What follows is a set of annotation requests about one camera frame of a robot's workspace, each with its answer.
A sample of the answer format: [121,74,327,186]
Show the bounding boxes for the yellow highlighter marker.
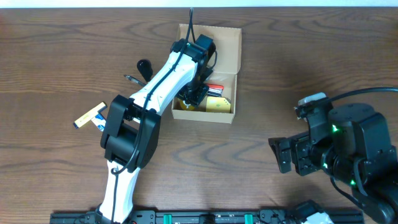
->
[73,102,107,129]

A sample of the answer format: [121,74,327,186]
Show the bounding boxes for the black correction tape dispenser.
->
[136,59,153,82]

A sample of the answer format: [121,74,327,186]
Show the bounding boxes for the yellow adhesive tape roll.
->
[178,99,195,111]

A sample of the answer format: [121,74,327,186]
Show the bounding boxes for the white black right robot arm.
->
[268,103,397,223]

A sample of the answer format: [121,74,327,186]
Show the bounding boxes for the black ballpoint pen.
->
[124,75,146,86]

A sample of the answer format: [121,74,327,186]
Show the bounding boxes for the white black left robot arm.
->
[95,35,216,223]

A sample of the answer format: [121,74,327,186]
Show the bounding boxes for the brown cardboard box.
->
[171,25,242,124]

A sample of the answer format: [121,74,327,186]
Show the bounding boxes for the red black stapler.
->
[206,83,224,97]

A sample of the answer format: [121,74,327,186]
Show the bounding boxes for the yellow sticky notepad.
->
[206,96,231,113]

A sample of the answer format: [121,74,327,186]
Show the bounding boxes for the blue white staples box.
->
[91,113,106,131]

